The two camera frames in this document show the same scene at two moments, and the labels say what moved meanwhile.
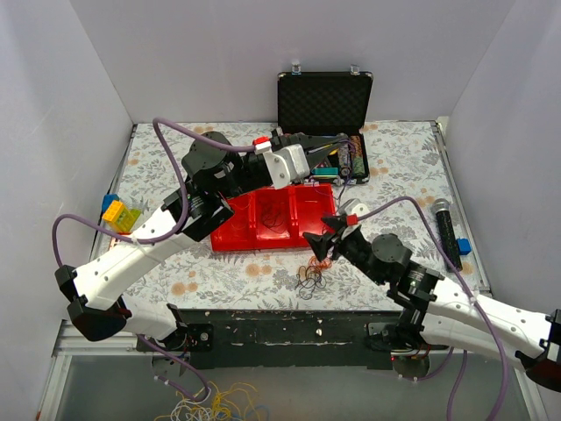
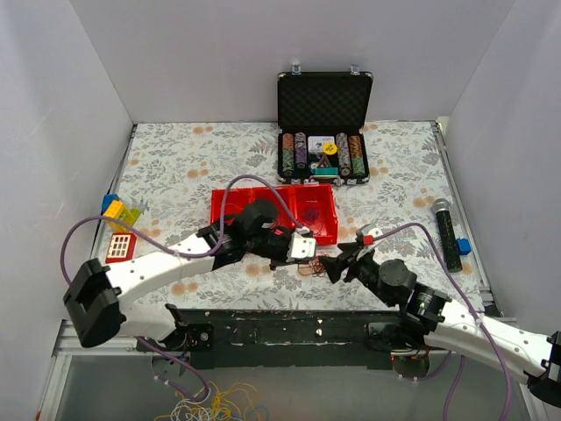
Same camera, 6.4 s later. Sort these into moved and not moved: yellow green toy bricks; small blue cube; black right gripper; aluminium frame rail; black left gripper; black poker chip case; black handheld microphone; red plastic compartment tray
Moved: black right gripper; black left gripper
Not moved: black handheld microphone; small blue cube; black poker chip case; aluminium frame rail; red plastic compartment tray; yellow green toy bricks
